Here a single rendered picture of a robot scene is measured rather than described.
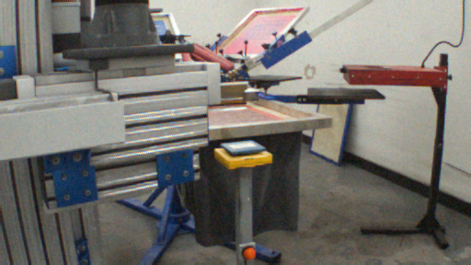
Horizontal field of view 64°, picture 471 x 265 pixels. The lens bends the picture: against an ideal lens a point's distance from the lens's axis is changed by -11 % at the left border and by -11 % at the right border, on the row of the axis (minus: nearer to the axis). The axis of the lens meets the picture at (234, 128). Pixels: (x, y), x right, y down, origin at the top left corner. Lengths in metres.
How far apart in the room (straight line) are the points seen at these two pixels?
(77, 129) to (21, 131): 0.09
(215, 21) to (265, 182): 4.87
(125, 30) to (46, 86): 0.18
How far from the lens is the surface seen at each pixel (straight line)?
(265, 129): 1.39
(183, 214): 2.90
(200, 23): 6.20
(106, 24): 0.84
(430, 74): 2.47
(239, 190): 1.19
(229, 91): 1.96
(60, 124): 0.68
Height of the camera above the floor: 1.26
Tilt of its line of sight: 12 degrees down
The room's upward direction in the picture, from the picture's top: 1 degrees counter-clockwise
